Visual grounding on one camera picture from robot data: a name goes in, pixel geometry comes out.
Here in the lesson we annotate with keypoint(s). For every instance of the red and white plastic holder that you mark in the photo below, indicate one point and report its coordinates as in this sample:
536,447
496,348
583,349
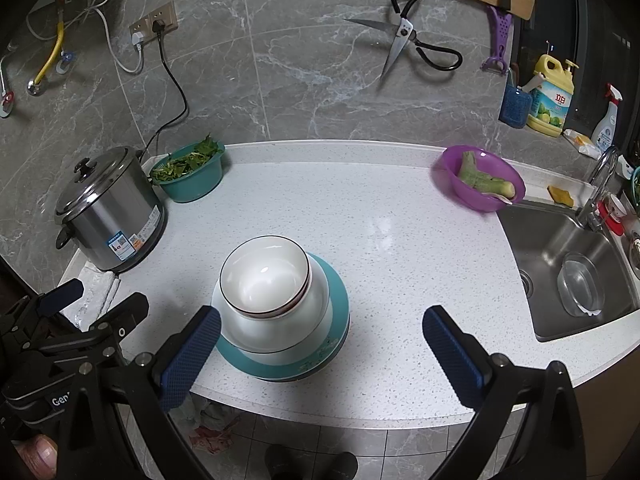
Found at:
615,222

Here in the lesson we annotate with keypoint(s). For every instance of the stainless steel sink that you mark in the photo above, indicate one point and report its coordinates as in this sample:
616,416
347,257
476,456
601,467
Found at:
540,270

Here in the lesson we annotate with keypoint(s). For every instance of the purple peeler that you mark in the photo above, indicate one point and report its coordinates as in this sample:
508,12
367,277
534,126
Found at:
501,30

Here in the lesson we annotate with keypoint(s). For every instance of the yellow sponge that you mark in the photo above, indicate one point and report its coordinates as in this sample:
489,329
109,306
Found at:
560,195

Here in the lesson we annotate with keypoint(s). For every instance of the clear plastic bag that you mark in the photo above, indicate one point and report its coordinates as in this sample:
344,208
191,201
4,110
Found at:
189,410

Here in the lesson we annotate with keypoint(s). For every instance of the leafy green vegetables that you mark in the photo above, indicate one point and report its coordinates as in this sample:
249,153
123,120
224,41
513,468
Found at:
185,162

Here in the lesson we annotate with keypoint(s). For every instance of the teal floral plate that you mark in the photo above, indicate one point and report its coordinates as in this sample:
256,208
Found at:
280,367

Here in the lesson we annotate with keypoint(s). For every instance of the chrome faucet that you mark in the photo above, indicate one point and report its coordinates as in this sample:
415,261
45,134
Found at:
597,175

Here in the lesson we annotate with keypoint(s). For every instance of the white towel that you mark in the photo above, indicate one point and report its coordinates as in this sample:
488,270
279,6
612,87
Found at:
100,285

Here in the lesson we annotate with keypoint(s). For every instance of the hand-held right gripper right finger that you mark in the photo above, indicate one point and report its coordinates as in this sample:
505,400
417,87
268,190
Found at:
452,360

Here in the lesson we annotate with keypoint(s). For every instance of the person's left hand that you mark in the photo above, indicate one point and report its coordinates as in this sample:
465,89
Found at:
39,455

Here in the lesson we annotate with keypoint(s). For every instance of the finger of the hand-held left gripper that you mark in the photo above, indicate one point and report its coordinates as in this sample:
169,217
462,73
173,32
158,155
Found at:
60,296
127,312

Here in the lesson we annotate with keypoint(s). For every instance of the grey cloth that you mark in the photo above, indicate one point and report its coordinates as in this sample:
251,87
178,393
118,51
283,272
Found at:
220,415

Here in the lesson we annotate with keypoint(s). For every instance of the green plastic basin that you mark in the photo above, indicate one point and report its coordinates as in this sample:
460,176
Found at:
195,185

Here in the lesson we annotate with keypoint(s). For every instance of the white spray bottle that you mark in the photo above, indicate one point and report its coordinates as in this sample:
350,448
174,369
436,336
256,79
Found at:
605,130

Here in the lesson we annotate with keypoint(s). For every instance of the purple plastic basin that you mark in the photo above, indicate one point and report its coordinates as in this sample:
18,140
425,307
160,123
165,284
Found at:
450,172

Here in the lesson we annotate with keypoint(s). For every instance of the stainless steel electric pot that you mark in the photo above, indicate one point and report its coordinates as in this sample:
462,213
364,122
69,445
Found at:
120,230

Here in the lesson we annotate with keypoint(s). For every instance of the wall socket panel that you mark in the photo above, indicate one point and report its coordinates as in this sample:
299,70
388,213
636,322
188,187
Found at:
170,12

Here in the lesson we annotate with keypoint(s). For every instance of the small patterned white bowl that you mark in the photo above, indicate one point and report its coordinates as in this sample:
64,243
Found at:
265,285

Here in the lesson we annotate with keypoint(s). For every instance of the peeled green vegetable stem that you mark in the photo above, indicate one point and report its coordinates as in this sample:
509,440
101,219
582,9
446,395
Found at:
480,177

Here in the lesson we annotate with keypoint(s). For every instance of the large white bowl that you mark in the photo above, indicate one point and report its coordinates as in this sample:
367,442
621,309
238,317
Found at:
322,300

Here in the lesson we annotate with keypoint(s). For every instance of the blue utensil cup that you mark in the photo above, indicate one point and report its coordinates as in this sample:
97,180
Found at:
514,105

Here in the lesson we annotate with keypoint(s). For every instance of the black shoe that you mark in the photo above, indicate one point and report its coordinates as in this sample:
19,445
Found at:
341,467

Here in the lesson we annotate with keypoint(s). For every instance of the steel pot lid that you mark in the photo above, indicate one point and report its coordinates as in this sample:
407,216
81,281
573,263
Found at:
100,180

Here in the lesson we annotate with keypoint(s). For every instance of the clear glass bowl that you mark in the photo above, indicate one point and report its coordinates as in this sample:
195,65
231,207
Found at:
580,285

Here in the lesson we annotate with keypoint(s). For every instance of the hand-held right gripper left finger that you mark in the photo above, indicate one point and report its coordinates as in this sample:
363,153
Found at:
192,360

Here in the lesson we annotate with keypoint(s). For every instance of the white soap packet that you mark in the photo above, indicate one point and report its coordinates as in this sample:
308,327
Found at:
580,142

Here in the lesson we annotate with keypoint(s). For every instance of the pink cloth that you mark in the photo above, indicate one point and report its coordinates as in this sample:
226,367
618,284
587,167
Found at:
212,440

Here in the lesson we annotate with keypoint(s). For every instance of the small plain white bowl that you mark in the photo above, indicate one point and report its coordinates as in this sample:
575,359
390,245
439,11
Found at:
270,332

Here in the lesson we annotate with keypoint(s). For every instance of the yellow detergent bottle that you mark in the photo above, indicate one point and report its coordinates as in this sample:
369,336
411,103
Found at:
547,105

